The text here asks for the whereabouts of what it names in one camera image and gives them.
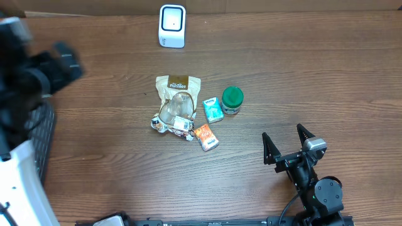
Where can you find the beige snack pouch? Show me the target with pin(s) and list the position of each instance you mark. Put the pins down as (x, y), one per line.
(178, 94)

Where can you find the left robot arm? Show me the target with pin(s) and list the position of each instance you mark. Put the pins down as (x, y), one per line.
(23, 199)

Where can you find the orange tissue pack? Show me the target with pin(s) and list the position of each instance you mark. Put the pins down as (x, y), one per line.
(206, 138)

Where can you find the dark grey plastic basket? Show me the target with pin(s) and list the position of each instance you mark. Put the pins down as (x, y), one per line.
(41, 125)

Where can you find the white barcode scanner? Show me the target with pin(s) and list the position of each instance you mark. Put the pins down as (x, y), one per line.
(171, 30)

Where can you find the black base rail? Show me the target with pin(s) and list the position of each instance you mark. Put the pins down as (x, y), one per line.
(220, 223)

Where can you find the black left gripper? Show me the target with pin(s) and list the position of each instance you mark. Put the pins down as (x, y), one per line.
(45, 61)

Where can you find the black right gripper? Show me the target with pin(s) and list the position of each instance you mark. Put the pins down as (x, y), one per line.
(272, 156)

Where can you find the green lid jar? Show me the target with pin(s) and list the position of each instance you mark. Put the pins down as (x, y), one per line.
(232, 99)

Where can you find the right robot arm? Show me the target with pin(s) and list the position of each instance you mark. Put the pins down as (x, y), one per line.
(318, 201)

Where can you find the teal Kleenex tissue pack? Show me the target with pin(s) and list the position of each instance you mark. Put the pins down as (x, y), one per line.
(213, 111)

